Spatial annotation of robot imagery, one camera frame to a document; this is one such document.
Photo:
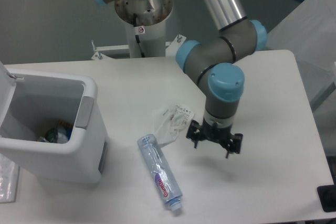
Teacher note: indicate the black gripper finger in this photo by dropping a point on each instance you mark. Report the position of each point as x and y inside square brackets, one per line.
[195, 133]
[232, 144]

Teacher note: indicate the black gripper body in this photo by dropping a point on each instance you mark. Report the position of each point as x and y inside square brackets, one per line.
[215, 133]

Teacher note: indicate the white plastic wrapper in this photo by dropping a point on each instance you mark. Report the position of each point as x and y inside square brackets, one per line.
[169, 121]

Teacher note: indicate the clear plastic water bottle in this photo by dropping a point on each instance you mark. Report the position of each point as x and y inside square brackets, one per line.
[161, 173]

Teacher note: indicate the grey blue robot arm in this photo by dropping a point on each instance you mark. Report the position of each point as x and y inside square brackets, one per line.
[211, 66]

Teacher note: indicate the trash pile inside can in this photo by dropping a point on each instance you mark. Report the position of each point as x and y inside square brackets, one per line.
[60, 134]

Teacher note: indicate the white trash can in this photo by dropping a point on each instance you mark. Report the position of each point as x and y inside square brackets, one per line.
[32, 102]

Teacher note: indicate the black device at edge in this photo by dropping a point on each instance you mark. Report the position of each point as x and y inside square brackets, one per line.
[327, 197]

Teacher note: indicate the grey cabinet at right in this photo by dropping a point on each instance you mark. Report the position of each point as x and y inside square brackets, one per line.
[309, 33]

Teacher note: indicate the paper sheet in sleeve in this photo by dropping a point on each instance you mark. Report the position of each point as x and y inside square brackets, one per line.
[9, 180]

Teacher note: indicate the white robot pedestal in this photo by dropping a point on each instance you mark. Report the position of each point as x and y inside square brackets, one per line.
[145, 25]

